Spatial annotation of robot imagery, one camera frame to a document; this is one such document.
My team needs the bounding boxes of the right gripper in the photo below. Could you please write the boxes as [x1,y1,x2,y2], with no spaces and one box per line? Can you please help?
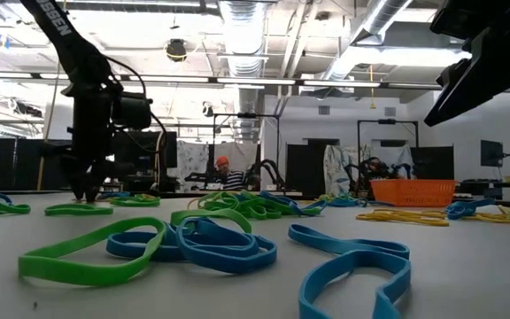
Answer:
[423,0,510,128]

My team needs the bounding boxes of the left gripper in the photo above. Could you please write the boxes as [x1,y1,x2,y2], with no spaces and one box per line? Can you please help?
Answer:
[42,132,136,204]

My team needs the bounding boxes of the large black monitor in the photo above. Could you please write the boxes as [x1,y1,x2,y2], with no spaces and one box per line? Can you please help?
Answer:
[112,130,179,170]

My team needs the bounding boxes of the small black monitor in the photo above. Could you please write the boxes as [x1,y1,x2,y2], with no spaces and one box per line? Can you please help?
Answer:
[479,139,505,168]

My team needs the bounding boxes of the patterned white cloth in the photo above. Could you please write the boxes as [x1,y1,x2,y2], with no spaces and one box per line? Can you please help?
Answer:
[323,144,359,197]
[176,141,211,192]

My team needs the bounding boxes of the dark background desk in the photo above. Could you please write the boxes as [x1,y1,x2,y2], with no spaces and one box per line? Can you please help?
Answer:
[456,178,510,201]

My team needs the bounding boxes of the orange plastic basket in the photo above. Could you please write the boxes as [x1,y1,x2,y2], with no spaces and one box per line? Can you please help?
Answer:
[369,178,457,208]

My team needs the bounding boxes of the person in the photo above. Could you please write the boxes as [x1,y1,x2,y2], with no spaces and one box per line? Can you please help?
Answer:
[364,157,391,181]
[214,154,247,191]

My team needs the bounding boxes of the grey table mat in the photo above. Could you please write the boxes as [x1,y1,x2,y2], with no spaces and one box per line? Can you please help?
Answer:
[0,191,510,319]

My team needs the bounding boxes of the black panel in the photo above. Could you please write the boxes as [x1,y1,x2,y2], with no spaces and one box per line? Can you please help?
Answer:
[284,143,327,198]

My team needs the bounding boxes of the yellow power cable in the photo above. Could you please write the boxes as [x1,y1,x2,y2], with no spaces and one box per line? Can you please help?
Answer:
[35,57,62,192]

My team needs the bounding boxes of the black rig frame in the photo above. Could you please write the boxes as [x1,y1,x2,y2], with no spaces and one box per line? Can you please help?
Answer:
[355,118,421,190]
[212,113,282,190]

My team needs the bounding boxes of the silver ventilation duct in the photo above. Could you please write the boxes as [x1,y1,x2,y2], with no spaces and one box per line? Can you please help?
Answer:
[325,0,415,81]
[217,0,270,143]

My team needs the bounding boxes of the black ceiling cable reel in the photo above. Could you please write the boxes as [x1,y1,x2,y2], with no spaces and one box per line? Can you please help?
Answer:
[165,37,189,63]

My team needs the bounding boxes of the ceiling light strip rail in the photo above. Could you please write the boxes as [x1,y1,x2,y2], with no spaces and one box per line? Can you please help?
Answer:
[0,72,442,91]

